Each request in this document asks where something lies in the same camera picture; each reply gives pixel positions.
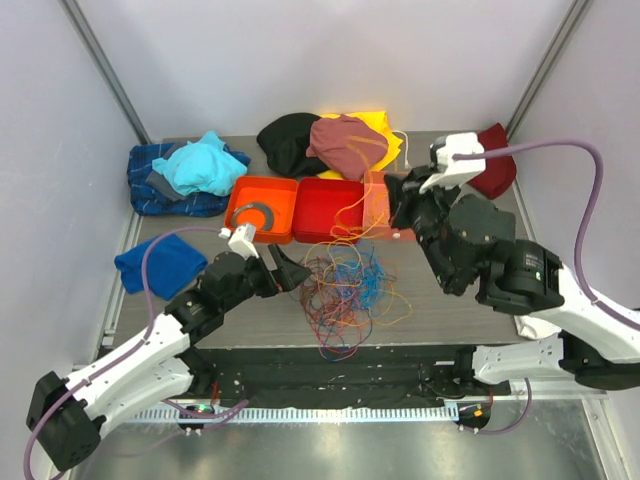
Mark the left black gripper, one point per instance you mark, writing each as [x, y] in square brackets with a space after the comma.
[287, 274]

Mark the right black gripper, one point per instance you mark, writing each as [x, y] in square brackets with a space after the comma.
[411, 184]

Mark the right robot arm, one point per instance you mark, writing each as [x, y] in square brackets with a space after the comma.
[468, 241]

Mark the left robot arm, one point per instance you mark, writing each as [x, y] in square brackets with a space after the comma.
[69, 416]

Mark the salmon plastic bin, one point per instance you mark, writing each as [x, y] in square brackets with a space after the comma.
[376, 209]

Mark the orange plastic bin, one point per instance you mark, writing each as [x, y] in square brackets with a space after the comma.
[268, 203]

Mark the red plastic bin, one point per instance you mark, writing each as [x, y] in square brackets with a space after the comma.
[324, 207]

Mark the dusty pink cloth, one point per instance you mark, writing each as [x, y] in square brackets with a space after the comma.
[346, 145]

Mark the yellow cloth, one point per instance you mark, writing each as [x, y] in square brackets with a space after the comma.
[378, 122]

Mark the maroon cloth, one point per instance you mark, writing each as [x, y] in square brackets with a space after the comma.
[500, 172]

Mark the royal blue cloth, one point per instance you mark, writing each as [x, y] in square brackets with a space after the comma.
[171, 266]

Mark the light blue cloth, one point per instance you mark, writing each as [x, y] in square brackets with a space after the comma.
[201, 167]

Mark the black cloth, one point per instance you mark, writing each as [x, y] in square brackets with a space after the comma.
[285, 142]

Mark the dark blue plaid cloth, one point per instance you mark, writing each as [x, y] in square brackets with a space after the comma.
[149, 201]

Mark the grey cloth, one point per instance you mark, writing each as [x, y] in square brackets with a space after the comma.
[160, 184]

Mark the white cloth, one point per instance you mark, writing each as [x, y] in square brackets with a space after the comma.
[534, 329]

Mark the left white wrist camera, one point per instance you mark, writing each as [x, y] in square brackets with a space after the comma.
[240, 240]

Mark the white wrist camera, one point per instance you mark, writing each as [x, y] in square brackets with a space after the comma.
[455, 159]
[240, 240]

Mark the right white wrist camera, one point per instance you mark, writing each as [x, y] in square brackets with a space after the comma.
[455, 159]

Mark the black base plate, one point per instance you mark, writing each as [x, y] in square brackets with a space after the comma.
[376, 377]

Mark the slotted cable duct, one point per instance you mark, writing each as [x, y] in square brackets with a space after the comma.
[449, 412]

